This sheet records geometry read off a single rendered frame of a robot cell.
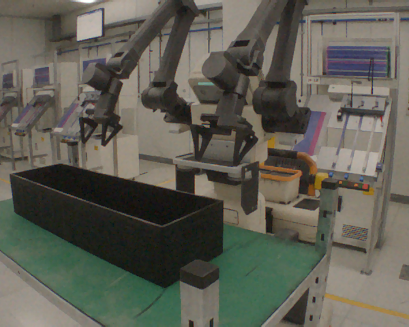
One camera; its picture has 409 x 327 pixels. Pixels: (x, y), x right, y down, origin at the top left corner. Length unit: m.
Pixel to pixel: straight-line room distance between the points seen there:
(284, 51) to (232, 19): 3.61
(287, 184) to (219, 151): 0.39
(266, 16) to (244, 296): 0.65
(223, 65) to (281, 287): 0.44
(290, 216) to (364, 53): 1.80
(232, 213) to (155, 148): 5.04
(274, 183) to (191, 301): 1.13
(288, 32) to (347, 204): 2.04
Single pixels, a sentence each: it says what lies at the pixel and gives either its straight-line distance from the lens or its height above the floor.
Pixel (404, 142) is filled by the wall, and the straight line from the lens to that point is 4.42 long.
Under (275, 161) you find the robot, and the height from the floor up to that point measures 0.93.
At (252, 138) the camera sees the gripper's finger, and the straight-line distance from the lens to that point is 0.76.
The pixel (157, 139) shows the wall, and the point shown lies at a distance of 6.15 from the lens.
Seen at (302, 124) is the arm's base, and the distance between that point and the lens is 1.08.
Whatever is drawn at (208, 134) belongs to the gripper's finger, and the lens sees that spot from 0.83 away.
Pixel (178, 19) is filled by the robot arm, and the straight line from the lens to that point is 1.36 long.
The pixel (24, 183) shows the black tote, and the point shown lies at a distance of 0.94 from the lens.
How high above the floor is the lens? 1.27
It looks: 12 degrees down
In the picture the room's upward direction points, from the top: straight up
